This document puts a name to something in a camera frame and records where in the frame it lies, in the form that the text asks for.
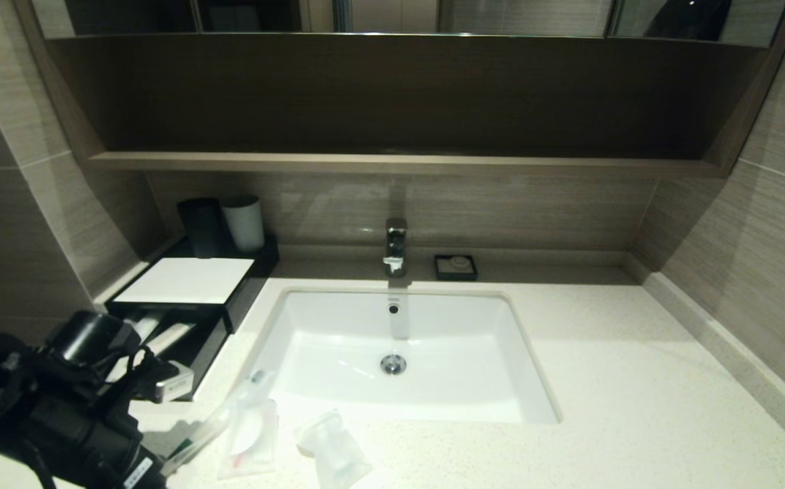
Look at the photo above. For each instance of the brown wooden wall shelf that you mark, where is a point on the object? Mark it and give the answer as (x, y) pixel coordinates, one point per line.
(399, 163)

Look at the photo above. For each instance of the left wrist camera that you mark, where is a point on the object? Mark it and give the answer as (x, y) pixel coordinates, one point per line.
(175, 387)

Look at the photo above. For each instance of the mirror cabinet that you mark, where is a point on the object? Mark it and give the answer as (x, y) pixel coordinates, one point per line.
(521, 17)

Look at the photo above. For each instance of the clear comb packet green print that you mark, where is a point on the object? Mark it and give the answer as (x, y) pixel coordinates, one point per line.
(172, 337)

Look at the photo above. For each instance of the chrome sink drain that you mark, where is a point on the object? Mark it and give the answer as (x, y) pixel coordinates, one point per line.
(393, 364)

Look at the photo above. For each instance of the black drawer box white top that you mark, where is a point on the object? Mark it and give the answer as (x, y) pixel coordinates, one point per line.
(189, 278)

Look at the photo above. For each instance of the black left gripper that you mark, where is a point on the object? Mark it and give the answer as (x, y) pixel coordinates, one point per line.
(100, 448)

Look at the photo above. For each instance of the toothbrush packet green label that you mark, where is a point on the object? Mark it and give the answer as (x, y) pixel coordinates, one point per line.
(212, 424)

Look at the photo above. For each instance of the beige soap bar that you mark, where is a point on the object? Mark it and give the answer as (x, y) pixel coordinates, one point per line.
(459, 262)

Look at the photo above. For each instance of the black cup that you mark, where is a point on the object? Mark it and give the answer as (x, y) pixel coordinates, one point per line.
(199, 227)

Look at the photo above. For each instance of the crumpled clear plastic sachet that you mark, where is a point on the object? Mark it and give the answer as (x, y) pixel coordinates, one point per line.
(335, 451)

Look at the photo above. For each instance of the grey white cup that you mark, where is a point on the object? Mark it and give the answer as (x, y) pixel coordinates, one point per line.
(246, 227)

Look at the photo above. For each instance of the clear sachet cotton pads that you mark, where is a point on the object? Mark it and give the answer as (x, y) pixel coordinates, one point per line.
(251, 438)

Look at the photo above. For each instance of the chrome faucet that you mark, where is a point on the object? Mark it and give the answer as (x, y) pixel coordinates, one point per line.
(396, 244)

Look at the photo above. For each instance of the black soap dish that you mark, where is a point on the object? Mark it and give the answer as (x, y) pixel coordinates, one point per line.
(441, 275)

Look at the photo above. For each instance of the black pull-out drawer tray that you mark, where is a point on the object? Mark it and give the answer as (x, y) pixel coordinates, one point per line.
(209, 339)

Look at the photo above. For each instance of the white sink basin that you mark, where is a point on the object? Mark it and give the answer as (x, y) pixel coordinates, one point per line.
(433, 367)

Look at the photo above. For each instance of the frosted toothbrush packet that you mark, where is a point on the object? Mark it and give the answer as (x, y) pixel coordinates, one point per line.
(147, 324)

